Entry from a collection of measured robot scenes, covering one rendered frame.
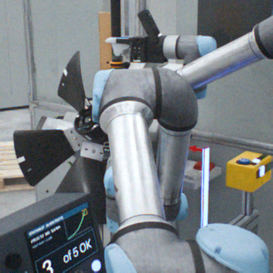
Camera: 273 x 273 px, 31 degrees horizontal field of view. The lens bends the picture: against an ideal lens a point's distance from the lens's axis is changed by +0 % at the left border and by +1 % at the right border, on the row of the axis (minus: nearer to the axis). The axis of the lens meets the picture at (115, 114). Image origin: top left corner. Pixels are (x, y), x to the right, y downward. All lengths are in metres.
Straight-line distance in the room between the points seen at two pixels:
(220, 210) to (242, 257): 1.64
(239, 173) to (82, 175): 0.54
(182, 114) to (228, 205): 1.36
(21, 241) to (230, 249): 0.37
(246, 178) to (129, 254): 0.99
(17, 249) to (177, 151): 0.46
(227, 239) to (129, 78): 0.41
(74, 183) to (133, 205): 0.81
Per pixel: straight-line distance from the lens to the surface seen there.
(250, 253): 0.82
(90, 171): 1.69
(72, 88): 1.92
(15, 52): 7.08
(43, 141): 1.85
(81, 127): 1.73
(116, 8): 1.62
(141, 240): 0.82
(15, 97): 7.18
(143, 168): 0.91
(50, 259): 0.97
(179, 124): 1.11
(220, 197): 2.41
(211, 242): 0.82
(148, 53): 1.58
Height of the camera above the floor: 1.67
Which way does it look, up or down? 14 degrees down
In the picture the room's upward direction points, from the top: 1 degrees counter-clockwise
